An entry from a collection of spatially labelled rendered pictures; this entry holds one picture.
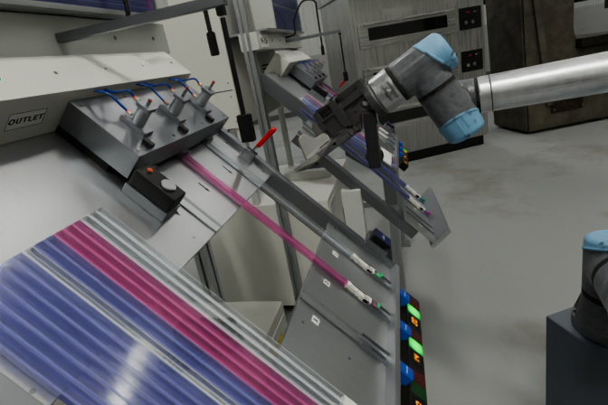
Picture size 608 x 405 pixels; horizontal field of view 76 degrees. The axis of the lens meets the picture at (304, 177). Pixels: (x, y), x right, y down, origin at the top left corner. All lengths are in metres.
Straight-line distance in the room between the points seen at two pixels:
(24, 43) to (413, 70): 0.62
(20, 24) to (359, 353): 0.74
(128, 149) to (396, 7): 3.74
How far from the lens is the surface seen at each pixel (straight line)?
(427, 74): 0.74
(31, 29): 0.77
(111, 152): 0.67
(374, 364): 0.73
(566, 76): 0.89
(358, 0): 4.06
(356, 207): 1.22
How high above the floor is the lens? 1.24
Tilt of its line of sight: 16 degrees down
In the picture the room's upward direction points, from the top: 10 degrees counter-clockwise
